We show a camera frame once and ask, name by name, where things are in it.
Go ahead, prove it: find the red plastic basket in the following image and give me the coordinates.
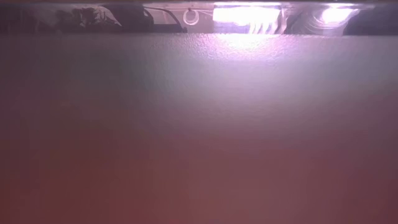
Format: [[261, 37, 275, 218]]
[[0, 32, 398, 224]]

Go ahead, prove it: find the white ring-shaped object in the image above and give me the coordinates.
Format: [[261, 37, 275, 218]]
[[182, 8, 200, 27]]

